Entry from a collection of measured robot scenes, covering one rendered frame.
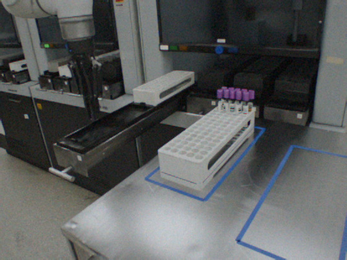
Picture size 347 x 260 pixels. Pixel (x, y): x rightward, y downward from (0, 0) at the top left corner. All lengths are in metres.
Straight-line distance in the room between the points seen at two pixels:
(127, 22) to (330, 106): 0.88
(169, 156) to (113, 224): 0.17
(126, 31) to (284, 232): 1.08
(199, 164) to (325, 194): 0.24
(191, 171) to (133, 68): 0.88
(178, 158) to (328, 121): 0.65
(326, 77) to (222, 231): 0.69
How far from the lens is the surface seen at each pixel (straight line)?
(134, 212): 0.52
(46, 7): 0.83
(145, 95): 1.01
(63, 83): 1.63
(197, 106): 1.09
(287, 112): 0.98
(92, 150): 0.78
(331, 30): 1.00
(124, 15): 1.32
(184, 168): 0.55
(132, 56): 1.33
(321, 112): 1.06
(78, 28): 0.78
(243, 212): 0.51
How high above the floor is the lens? 1.16
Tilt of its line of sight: 25 degrees down
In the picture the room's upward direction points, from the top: 5 degrees counter-clockwise
